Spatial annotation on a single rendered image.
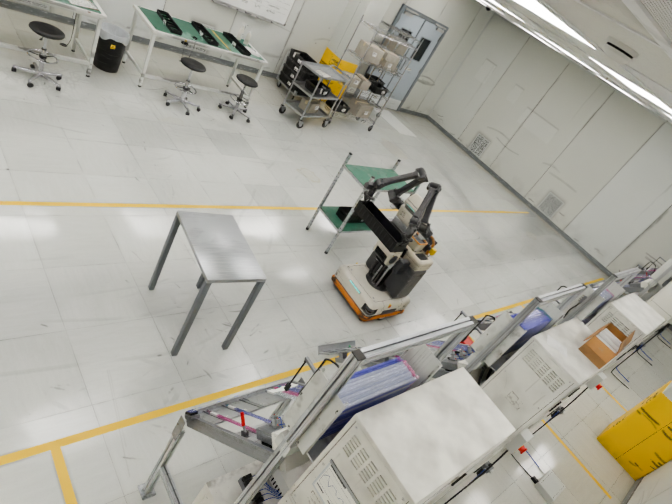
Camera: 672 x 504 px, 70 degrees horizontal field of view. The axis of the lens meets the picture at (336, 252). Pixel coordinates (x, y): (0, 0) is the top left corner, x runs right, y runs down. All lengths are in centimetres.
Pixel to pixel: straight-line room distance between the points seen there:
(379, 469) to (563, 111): 1117
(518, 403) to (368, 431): 150
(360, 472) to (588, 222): 1056
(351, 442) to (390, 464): 17
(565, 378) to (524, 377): 22
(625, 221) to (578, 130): 223
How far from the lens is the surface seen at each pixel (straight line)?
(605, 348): 309
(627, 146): 1181
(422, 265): 480
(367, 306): 480
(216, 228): 365
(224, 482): 265
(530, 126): 1253
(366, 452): 170
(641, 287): 750
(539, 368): 290
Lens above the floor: 288
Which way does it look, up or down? 31 degrees down
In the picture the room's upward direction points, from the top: 33 degrees clockwise
